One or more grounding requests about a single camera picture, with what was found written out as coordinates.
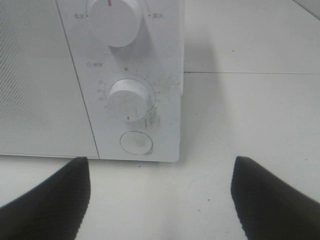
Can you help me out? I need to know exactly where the upper white power knob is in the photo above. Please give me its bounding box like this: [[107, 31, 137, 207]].
[[88, 0, 143, 48]]

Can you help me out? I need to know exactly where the round white door button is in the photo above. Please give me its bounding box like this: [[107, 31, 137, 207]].
[[119, 131, 153, 155]]

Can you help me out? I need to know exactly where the white microwave door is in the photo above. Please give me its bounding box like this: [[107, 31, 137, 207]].
[[0, 0, 98, 158]]

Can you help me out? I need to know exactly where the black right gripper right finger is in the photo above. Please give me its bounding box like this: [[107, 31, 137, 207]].
[[231, 156, 320, 240]]

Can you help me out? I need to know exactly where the white microwave oven body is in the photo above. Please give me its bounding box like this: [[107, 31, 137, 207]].
[[56, 0, 185, 163]]

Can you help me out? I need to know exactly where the white timer knob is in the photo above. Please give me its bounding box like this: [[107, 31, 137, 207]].
[[107, 79, 152, 122]]

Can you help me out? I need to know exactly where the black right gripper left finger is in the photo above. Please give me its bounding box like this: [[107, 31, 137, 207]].
[[0, 157, 90, 240]]

